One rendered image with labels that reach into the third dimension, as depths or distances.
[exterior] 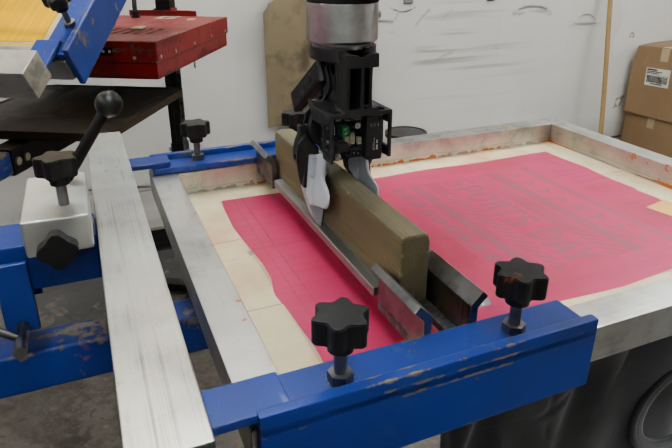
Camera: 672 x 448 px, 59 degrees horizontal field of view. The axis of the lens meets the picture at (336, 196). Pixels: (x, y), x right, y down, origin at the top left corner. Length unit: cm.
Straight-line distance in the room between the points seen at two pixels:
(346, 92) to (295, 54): 212
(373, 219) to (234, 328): 17
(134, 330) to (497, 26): 299
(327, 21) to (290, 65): 211
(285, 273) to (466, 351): 28
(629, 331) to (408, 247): 22
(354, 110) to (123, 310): 29
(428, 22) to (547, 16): 74
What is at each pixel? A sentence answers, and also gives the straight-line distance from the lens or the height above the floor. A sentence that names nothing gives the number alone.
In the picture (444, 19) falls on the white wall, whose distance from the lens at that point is 312.
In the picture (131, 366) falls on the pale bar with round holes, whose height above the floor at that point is 104.
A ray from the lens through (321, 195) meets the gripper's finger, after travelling 66.
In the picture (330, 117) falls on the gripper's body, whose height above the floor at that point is 114.
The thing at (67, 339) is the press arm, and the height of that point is 92.
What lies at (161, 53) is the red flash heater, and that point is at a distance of 151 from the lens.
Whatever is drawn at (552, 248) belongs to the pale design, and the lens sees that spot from 79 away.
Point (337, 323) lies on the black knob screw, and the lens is 42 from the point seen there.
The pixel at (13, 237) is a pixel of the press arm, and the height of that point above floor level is 104.
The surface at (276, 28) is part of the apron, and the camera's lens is 269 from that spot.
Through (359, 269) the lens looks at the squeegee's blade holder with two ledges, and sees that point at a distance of 62.
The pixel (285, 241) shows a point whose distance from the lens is 76.
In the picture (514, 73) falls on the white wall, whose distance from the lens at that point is 345.
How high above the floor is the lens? 130
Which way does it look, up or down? 22 degrees down
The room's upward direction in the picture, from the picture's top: straight up
